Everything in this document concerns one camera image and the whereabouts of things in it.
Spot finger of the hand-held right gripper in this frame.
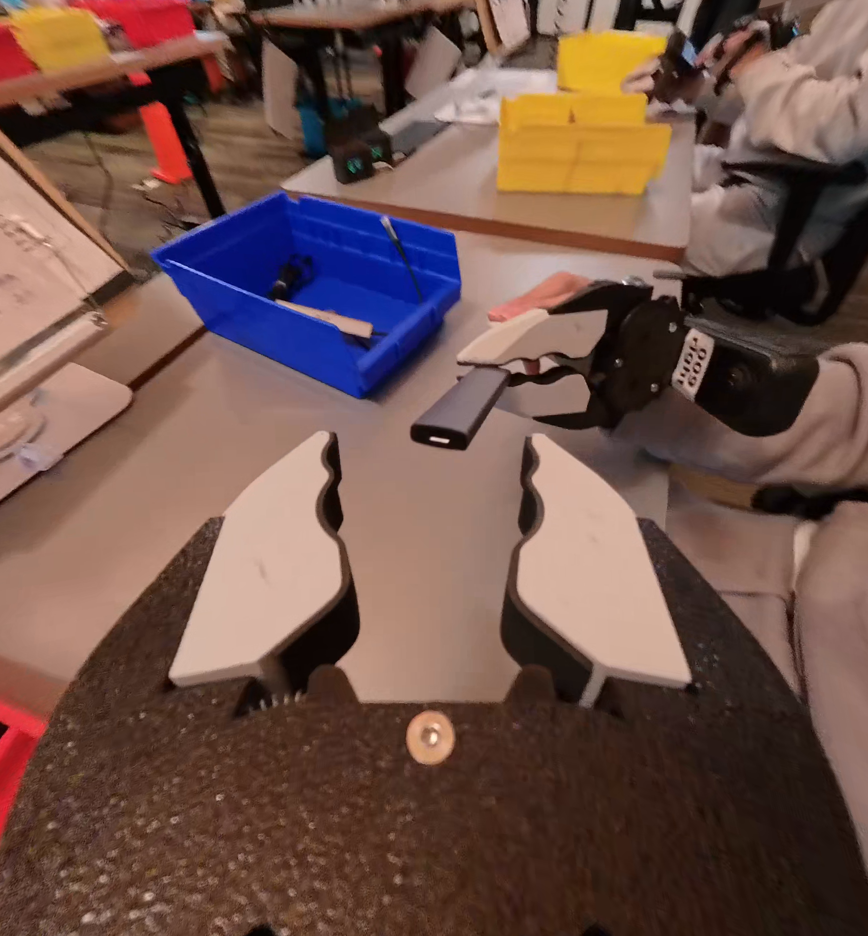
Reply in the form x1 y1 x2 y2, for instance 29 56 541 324
503 371 612 431
457 281 654 368

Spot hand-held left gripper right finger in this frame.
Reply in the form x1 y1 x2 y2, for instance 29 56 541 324
501 433 694 709

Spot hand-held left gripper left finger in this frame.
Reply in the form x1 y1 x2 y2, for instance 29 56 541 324
168 430 363 694

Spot dark grey USB adapter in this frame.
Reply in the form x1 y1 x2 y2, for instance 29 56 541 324
409 367 513 451

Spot person's right forearm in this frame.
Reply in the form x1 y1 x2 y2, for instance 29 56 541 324
609 341 868 507

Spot grey neighbouring desk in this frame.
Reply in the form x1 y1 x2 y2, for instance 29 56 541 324
280 68 698 265

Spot person's right hand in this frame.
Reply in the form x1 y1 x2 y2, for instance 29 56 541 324
488 271 593 323

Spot black office chair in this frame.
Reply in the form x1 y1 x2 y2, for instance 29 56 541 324
653 156 868 328

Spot blue plastic bin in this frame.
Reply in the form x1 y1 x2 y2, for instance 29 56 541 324
150 191 463 400

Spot stack of yellow bins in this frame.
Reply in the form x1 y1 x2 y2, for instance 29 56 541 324
497 93 674 197

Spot tan flat stick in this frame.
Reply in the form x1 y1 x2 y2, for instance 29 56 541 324
273 297 374 339

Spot white papers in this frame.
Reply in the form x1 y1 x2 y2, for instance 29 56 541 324
432 68 560 127

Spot black box with green display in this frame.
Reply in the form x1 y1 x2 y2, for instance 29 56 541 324
323 104 395 185

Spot person's grey clothing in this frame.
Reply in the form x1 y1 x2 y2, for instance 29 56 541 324
666 503 868 936

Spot yellow plastic bin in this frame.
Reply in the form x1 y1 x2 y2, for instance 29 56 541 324
10 6 111 72
556 30 669 95

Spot white document board stand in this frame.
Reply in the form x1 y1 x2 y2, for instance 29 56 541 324
0 95 135 526

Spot orange cone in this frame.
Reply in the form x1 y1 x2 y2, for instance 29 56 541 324
139 101 195 185

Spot wooden top table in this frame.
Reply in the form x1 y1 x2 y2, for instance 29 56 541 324
0 31 231 220

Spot black cable with metal plug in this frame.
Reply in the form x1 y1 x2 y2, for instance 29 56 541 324
378 215 426 305

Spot black coiled cable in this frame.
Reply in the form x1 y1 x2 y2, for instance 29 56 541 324
269 254 319 302

